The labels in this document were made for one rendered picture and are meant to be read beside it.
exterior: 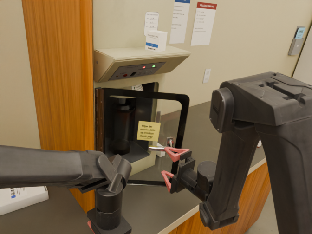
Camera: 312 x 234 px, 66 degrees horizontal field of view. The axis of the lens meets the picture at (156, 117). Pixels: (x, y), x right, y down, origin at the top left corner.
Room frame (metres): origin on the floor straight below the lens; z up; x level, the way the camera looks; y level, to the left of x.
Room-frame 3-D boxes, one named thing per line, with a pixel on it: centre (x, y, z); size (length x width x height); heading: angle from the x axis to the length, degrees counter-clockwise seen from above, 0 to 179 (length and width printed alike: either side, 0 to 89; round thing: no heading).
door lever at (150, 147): (0.72, -0.03, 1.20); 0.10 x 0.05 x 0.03; 95
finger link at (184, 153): (0.62, -0.07, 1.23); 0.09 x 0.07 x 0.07; 44
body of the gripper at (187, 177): (0.56, -0.12, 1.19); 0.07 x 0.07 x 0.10; 44
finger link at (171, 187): (0.62, -0.08, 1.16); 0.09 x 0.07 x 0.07; 44
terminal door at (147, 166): (0.74, 0.04, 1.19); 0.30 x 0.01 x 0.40; 95
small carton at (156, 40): (0.82, 0.03, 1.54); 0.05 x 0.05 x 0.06; 61
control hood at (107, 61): (0.80, 0.06, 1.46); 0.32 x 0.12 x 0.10; 134
